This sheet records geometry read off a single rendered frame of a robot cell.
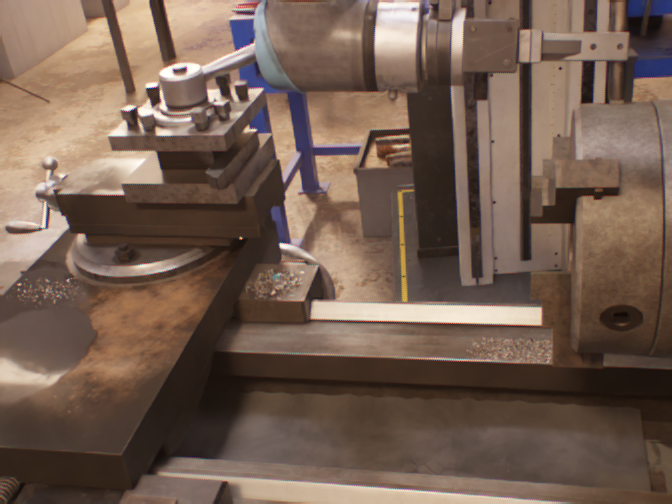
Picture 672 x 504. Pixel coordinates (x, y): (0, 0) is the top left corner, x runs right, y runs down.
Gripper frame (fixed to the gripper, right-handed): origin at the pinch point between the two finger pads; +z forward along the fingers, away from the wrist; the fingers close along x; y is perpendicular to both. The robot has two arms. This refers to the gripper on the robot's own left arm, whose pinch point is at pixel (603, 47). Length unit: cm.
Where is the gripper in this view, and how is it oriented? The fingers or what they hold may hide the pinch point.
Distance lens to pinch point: 86.0
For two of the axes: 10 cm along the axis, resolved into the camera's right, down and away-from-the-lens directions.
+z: 9.8, 0.4, -1.8
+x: -1.8, 2.1, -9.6
